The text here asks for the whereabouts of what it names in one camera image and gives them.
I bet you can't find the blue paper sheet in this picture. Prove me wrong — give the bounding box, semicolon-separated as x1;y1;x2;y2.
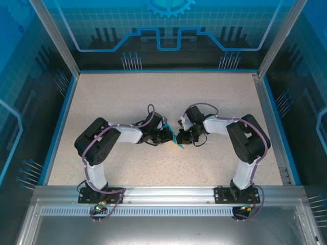
163;123;185;151

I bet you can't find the metal sheet tray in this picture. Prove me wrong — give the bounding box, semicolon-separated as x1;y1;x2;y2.
15;199;324;245

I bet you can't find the blue table edge strip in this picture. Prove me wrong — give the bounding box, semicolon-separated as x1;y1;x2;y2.
263;76;302;186
38;75;79;186

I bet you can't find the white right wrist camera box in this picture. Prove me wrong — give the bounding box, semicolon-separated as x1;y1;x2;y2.
178;116;192;131

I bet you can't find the aluminium side rail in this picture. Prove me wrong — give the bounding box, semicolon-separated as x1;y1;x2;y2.
251;72;294;186

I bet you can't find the aluminium frame beam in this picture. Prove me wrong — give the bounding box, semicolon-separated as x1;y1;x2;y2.
33;185;306;205

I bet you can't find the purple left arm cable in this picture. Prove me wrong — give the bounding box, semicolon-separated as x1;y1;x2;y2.
81;103;156;223

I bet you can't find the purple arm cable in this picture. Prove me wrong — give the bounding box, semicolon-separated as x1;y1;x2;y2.
81;103;156;223
184;102;271;222

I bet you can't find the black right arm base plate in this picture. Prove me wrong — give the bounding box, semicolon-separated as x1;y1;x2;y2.
214;186;259;204

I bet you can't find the slotted grey cable duct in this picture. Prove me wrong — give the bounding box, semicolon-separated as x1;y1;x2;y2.
40;207;298;217

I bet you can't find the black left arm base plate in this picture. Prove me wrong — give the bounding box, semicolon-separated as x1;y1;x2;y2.
78;187;126;204

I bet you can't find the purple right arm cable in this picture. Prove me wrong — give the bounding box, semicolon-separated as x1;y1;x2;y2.
184;102;271;222

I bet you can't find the printed blue enclosure panel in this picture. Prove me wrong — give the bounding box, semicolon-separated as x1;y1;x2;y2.
0;0;75;230
42;0;286;71
263;0;327;230

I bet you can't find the aluminium enclosure post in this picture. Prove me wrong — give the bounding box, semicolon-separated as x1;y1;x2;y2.
28;0;82;77
256;0;309;77

